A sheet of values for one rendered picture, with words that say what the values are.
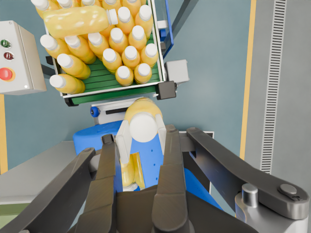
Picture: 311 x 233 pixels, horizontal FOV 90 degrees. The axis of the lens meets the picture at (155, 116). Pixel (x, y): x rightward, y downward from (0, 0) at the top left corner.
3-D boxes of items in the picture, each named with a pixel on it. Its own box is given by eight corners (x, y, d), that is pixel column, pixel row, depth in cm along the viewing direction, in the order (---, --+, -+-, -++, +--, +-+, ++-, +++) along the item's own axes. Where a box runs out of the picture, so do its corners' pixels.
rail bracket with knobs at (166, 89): (152, 101, 73) (155, 100, 63) (150, 85, 72) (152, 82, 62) (172, 97, 74) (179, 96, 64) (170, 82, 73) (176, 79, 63)
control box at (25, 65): (17, 95, 56) (-8, 94, 46) (3, 38, 54) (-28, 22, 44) (47, 91, 57) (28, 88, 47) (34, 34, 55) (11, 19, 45)
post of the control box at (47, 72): (93, 91, 154) (21, 71, 55) (92, 88, 154) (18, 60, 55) (97, 91, 154) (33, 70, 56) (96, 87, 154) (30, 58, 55)
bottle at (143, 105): (124, 112, 40) (108, 131, 22) (141, 91, 40) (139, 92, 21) (146, 128, 41) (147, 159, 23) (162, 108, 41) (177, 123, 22)
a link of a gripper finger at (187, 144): (168, 141, 14) (202, 135, 14) (163, 125, 19) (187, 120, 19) (171, 156, 14) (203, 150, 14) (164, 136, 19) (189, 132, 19)
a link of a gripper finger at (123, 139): (128, 163, 16) (121, 164, 16) (132, 138, 23) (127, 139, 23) (122, 136, 15) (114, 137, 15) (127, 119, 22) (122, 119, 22)
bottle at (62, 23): (36, 12, 39) (109, 3, 42) (44, 9, 45) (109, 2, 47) (50, 41, 44) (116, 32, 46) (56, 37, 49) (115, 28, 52)
